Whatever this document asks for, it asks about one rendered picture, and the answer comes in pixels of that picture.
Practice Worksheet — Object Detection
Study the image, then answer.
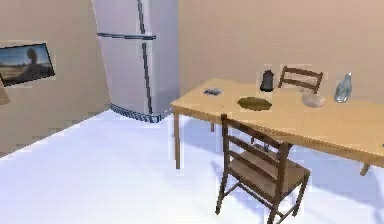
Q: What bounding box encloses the black pepper mill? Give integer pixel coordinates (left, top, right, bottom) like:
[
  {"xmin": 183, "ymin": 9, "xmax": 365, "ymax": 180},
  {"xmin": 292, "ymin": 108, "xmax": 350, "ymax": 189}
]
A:
[{"xmin": 259, "ymin": 69, "xmax": 275, "ymax": 93}]

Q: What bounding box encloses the small grey flat object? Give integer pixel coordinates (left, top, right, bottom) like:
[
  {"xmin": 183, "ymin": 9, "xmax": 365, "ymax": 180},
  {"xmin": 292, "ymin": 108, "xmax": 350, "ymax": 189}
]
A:
[{"xmin": 203, "ymin": 87, "xmax": 223, "ymax": 96}]

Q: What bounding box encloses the pale grey bowl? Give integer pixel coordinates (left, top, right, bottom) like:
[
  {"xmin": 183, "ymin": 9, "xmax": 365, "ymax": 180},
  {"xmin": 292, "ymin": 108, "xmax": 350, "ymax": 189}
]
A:
[{"xmin": 301, "ymin": 92, "xmax": 326, "ymax": 109}]

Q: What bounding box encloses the brown wooden slatted chair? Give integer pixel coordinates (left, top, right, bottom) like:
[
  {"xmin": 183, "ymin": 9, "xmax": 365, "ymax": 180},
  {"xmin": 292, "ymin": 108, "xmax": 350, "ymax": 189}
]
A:
[
  {"xmin": 214, "ymin": 113, "xmax": 312, "ymax": 224},
  {"xmin": 277, "ymin": 65, "xmax": 324, "ymax": 95}
]

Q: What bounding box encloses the silver grey fridge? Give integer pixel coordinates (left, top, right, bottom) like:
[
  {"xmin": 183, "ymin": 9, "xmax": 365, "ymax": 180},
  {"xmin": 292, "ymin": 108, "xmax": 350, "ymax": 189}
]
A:
[{"xmin": 92, "ymin": 0, "xmax": 180, "ymax": 124}]

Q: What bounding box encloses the dark olive plate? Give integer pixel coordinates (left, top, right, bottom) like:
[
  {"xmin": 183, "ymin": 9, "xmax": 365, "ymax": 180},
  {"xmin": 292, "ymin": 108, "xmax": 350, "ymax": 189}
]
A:
[{"xmin": 237, "ymin": 96, "xmax": 273, "ymax": 112}]

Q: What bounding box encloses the light wooden table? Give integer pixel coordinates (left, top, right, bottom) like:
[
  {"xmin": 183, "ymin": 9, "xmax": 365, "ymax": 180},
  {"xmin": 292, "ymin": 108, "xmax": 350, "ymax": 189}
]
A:
[{"xmin": 170, "ymin": 78, "xmax": 384, "ymax": 177}]

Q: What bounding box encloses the dark fridge handle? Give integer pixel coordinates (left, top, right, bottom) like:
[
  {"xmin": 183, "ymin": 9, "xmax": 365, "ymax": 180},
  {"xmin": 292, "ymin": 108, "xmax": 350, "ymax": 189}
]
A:
[
  {"xmin": 141, "ymin": 41, "xmax": 154, "ymax": 115},
  {"xmin": 136, "ymin": 0, "xmax": 147, "ymax": 35}
]

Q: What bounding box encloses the framed landscape picture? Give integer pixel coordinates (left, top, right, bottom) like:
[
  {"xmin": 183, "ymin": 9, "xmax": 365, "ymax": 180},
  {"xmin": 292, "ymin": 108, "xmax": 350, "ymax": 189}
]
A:
[{"xmin": 0, "ymin": 42, "xmax": 56, "ymax": 88}]

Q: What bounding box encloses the clear glass bottle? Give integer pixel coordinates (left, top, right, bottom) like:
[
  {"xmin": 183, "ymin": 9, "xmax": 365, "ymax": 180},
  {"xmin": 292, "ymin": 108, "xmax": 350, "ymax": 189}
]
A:
[{"xmin": 334, "ymin": 72, "xmax": 353, "ymax": 104}]

